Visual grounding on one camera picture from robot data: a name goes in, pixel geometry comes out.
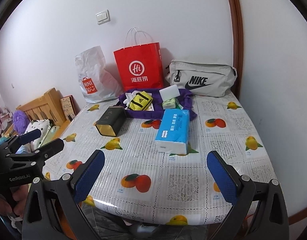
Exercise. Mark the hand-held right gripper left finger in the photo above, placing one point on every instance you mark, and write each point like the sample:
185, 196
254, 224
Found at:
91, 175

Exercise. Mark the person's left hand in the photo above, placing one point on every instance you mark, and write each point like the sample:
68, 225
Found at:
17, 198

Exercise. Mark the dark green rectangular box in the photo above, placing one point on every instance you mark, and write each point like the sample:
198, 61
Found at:
109, 117

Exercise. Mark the purple fabric storage basket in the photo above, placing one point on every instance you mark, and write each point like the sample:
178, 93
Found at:
141, 113

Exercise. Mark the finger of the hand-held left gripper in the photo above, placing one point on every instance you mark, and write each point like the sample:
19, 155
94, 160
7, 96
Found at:
28, 136
49, 148

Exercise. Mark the patterned book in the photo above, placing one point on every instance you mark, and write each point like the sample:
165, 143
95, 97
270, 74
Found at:
67, 106

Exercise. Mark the white wall light switch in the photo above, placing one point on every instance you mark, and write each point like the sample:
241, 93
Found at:
103, 17

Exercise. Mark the white dotted pillow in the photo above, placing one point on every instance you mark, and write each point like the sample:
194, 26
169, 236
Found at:
37, 126

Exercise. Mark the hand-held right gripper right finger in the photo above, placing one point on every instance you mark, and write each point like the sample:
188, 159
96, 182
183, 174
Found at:
222, 177

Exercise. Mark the white plastic shopping bag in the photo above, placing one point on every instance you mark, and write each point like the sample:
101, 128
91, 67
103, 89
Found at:
98, 67

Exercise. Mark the grey waist bag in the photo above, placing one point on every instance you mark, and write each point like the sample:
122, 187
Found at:
206, 70

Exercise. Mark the white cloth gloves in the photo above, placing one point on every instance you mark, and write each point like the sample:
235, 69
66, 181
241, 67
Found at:
131, 97

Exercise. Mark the purple plush toy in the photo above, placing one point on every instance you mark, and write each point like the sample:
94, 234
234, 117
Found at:
20, 121

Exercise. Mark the blue tissue pack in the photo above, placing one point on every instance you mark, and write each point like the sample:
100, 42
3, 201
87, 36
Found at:
172, 130

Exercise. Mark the wooden bed headboard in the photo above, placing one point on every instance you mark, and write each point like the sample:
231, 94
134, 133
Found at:
48, 102

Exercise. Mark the fruit print tablecloth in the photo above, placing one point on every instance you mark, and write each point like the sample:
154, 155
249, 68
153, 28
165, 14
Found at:
168, 180

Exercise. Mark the red paper shopping bag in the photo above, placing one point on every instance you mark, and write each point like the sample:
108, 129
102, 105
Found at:
138, 62

